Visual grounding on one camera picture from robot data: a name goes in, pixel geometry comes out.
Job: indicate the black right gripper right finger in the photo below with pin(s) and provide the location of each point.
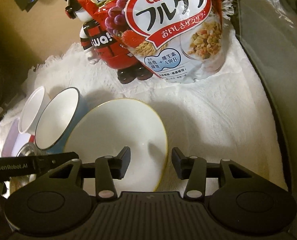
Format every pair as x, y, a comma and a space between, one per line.
196, 170

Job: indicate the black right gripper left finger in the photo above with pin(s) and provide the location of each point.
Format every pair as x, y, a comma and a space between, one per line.
67, 179

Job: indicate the white plate yellow rim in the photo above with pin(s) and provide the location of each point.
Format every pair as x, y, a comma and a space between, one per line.
109, 127

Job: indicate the blue bowl white inside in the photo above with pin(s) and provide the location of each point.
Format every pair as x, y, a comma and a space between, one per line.
58, 120

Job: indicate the stainless steel bowl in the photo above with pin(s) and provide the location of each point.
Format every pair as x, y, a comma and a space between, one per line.
28, 150

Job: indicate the white red flat package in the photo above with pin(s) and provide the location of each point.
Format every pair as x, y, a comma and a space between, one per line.
15, 140

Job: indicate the white textured tablecloth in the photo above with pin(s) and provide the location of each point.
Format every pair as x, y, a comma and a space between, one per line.
225, 116

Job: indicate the red white robot figurine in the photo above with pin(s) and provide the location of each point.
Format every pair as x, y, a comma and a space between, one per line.
99, 44

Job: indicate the red Calbee granola bag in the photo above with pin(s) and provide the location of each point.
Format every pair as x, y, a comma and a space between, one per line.
177, 40

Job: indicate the grey appliance on right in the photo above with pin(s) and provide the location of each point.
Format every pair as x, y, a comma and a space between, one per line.
267, 30

